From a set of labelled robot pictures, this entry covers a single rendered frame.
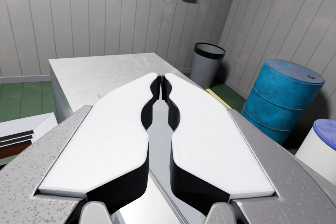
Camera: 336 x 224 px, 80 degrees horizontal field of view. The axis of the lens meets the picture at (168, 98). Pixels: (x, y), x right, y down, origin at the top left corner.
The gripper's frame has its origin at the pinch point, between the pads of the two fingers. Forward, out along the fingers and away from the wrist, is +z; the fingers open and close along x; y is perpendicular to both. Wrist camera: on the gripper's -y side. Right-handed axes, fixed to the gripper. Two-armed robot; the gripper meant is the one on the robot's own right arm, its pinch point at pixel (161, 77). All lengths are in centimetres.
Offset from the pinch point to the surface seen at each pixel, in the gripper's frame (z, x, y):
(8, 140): 48, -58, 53
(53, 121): 59, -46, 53
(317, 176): 29, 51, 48
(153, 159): 26.8, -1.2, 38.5
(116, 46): 270, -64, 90
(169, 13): 303, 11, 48
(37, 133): 51, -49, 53
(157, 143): 33, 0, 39
